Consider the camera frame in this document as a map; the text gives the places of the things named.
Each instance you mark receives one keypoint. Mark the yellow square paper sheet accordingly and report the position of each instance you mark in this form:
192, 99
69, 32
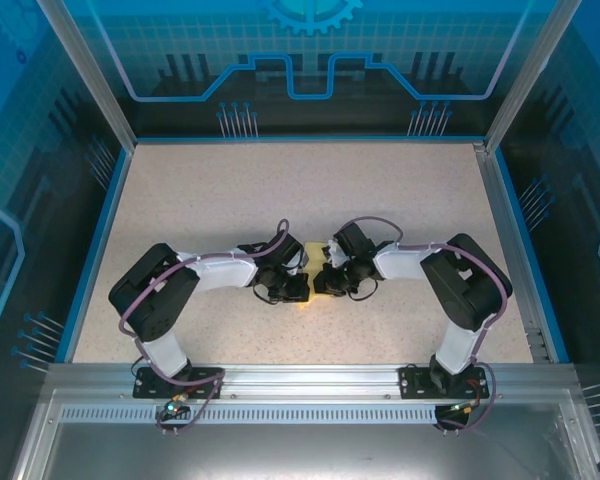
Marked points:
316, 255

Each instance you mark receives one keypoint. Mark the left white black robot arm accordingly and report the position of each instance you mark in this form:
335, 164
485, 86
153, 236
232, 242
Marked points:
225, 275

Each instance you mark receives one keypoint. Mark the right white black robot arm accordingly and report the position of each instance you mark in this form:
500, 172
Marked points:
400, 265

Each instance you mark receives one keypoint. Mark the grey metal tray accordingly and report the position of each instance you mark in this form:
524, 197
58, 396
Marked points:
330, 450

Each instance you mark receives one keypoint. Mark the blue table edge strip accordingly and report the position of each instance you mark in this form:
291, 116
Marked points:
97, 250
528, 250

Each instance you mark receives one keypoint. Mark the blue printed side panel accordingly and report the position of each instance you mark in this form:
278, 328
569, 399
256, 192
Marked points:
20, 200
580, 200

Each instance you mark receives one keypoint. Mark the blue printed gear panel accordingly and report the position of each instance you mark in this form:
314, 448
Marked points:
180, 40

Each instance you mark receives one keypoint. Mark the long aluminium mounting rail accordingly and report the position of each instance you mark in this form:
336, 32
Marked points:
310, 380

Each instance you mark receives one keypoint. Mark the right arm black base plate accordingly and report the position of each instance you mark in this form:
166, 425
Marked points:
412, 382

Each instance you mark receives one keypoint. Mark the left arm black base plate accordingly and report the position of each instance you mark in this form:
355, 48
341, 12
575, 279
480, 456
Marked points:
205, 382

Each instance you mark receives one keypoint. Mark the aluminium side rail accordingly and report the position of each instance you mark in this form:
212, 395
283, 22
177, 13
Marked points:
509, 250

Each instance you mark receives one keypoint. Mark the right aluminium frame post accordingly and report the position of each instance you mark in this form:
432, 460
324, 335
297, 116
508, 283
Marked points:
530, 75

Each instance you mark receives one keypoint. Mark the aluminium frame post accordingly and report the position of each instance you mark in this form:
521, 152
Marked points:
89, 75
530, 75

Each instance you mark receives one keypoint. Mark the left aluminium frame post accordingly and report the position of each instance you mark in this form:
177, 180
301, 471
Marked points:
89, 75

